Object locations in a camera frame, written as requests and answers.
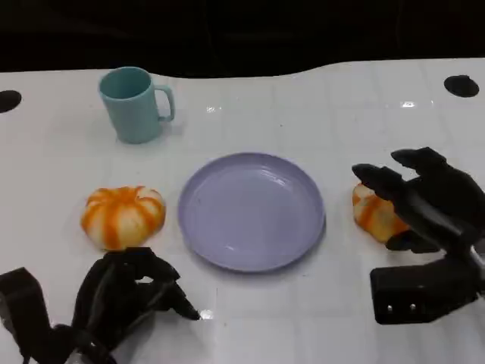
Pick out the pale green mug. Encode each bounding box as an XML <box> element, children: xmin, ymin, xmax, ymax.
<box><xmin>99</xmin><ymin>66</ymin><xmax>176</xmax><ymax>145</ymax></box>

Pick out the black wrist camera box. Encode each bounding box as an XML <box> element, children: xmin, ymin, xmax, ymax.
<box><xmin>0</xmin><ymin>267</ymin><xmax>52</xmax><ymax>356</ymax></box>
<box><xmin>370</xmin><ymin>256</ymin><xmax>485</xmax><ymax>325</ymax></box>

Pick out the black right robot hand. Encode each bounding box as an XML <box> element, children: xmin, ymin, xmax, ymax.
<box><xmin>351</xmin><ymin>146</ymin><xmax>485</xmax><ymax>259</ymax></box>

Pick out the black table cable hole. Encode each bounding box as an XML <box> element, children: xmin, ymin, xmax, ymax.
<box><xmin>0</xmin><ymin>89</ymin><xmax>23</xmax><ymax>114</ymax></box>
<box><xmin>443</xmin><ymin>74</ymin><xmax>480</xmax><ymax>99</ymax></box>

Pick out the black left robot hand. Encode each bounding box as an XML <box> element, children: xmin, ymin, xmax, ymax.
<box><xmin>71</xmin><ymin>246</ymin><xmax>201</xmax><ymax>356</ymax></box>

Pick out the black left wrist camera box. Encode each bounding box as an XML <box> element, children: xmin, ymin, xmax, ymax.
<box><xmin>0</xmin><ymin>267</ymin><xmax>52</xmax><ymax>356</ymax></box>

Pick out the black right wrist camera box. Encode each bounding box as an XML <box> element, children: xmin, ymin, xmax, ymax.
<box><xmin>370</xmin><ymin>256</ymin><xmax>485</xmax><ymax>325</ymax></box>

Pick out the orange and white bread roll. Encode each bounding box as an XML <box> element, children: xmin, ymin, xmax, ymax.
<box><xmin>352</xmin><ymin>182</ymin><xmax>411</xmax><ymax>244</ymax></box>
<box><xmin>80</xmin><ymin>185</ymin><xmax>167</xmax><ymax>251</ymax></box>

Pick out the lilac plate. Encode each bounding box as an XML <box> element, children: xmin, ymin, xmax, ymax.
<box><xmin>177</xmin><ymin>152</ymin><xmax>326</xmax><ymax>274</ymax></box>

